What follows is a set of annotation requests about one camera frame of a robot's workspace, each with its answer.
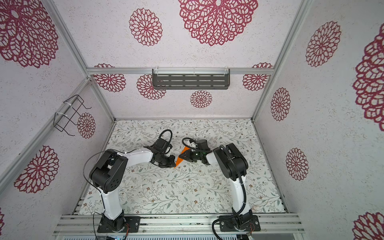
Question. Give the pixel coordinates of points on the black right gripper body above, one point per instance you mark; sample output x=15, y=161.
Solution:
x=196, y=156

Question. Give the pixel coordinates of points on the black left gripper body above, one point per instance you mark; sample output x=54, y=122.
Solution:
x=166, y=161

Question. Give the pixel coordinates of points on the orange square paper sheet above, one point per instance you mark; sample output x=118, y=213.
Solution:
x=178, y=163

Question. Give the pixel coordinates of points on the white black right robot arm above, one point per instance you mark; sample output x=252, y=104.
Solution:
x=234, y=167

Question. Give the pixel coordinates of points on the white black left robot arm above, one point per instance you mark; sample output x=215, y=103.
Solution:
x=108, y=172

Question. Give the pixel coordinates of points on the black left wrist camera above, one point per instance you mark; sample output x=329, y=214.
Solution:
x=160, y=146

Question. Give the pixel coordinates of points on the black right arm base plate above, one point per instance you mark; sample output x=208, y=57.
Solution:
x=243, y=223

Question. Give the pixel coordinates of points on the grey slotted wall shelf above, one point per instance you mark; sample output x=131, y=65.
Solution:
x=163, y=80

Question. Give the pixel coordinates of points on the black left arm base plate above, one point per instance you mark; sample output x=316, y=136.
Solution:
x=120, y=225

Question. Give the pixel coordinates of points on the aluminium front rail frame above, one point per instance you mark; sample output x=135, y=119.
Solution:
x=173, y=224

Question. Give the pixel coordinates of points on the black wire wall basket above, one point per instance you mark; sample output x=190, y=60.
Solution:
x=65, y=117

